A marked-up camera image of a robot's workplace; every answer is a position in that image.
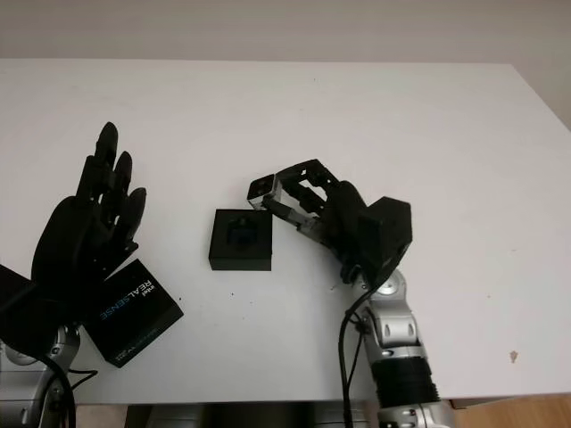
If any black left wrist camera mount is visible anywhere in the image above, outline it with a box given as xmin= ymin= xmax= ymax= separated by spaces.
xmin=0 ymin=262 xmax=70 ymax=358

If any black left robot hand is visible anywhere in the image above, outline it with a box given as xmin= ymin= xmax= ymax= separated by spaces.
xmin=29 ymin=120 xmax=148 ymax=323

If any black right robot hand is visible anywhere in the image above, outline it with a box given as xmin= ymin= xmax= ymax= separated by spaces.
xmin=261 ymin=158 xmax=370 ymax=287

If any black RealSense box lid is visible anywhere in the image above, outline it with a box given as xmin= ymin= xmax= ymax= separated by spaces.
xmin=81 ymin=257 xmax=186 ymax=369

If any dark grey robot torso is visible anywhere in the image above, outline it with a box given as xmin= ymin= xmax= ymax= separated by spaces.
xmin=127 ymin=402 xmax=380 ymax=428

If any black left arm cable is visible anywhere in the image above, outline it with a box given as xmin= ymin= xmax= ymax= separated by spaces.
xmin=43 ymin=350 xmax=99 ymax=428

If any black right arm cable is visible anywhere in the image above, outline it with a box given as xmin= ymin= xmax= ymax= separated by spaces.
xmin=337 ymin=276 xmax=385 ymax=428

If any small silver depth camera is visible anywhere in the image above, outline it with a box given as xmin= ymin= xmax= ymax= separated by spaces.
xmin=245 ymin=175 xmax=281 ymax=211

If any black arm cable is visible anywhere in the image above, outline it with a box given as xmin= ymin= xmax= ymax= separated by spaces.
xmin=337 ymin=276 xmax=385 ymax=428
xmin=43 ymin=350 xmax=99 ymax=428

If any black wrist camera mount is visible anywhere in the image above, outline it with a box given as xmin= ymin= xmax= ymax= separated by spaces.
xmin=358 ymin=194 xmax=414 ymax=287
xmin=0 ymin=262 xmax=70 ymax=358

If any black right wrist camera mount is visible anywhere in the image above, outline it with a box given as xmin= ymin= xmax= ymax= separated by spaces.
xmin=358 ymin=194 xmax=414 ymax=287

